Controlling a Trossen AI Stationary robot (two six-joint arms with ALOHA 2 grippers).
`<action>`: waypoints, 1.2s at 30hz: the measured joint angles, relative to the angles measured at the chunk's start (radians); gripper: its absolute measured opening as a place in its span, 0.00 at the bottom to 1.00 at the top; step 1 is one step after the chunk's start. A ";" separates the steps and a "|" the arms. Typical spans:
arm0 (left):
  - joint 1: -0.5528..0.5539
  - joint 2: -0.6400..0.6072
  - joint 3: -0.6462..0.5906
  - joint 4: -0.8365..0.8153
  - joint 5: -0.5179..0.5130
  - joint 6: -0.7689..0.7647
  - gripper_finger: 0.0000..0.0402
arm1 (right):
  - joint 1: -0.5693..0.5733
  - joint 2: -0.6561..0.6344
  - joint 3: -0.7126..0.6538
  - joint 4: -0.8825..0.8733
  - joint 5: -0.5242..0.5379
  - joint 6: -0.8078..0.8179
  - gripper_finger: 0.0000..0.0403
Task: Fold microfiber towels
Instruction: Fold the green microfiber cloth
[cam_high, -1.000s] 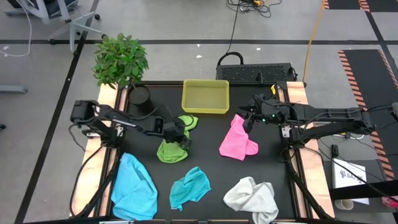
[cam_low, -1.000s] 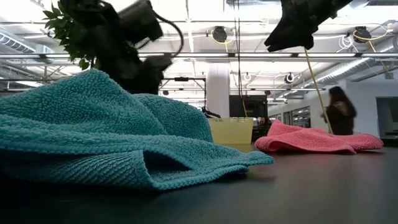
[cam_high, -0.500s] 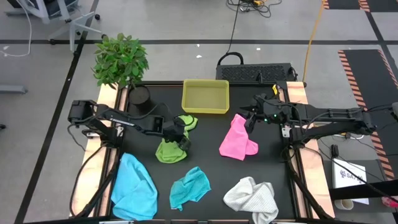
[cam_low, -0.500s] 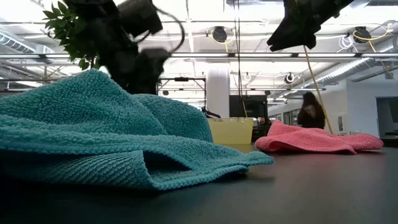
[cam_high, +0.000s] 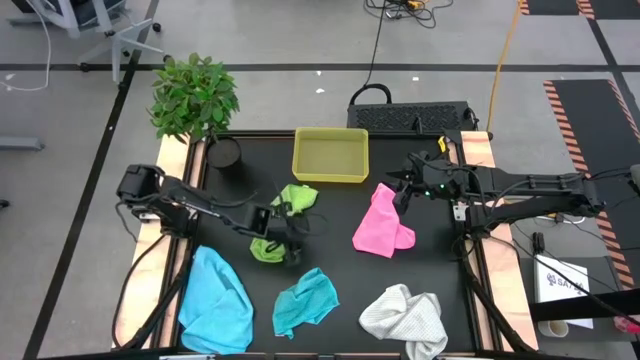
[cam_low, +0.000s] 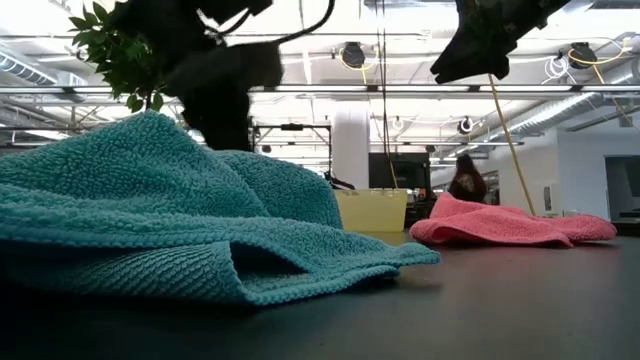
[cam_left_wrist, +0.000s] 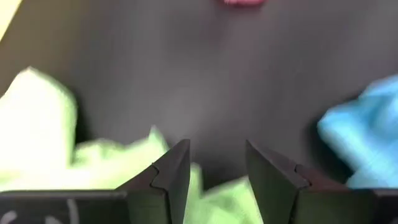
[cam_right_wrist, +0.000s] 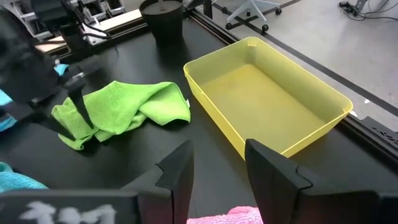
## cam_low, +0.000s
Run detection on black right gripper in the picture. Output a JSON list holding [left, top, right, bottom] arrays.
[[429, 0, 571, 85]]

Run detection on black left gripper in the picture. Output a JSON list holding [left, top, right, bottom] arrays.
[[164, 42, 285, 152]]

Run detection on teal microfiber towel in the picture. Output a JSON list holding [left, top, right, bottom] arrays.
[[0, 110, 442, 307]]

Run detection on pink microfiber towel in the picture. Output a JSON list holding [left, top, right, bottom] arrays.
[[409, 192, 618, 249]]

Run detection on yellow plastic bin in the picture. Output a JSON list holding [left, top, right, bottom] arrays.
[[333, 188, 409, 234]]

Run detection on person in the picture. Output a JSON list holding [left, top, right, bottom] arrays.
[[447, 153, 489, 204]]

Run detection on green potted plant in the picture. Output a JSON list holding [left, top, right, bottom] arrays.
[[68, 1, 166, 114]]

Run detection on white pillar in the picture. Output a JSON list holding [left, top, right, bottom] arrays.
[[332, 107, 371, 190]]

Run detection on orange-yellow cable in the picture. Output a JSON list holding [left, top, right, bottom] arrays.
[[487, 73, 537, 217]]

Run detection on black ceiling cable reel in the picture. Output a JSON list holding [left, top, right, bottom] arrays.
[[339, 41, 369, 71], [567, 41, 600, 71]]

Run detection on silver ventilation duct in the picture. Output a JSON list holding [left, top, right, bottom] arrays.
[[0, 49, 59, 86], [492, 59, 640, 144]]

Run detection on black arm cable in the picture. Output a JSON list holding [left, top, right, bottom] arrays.
[[272, 0, 336, 46]]

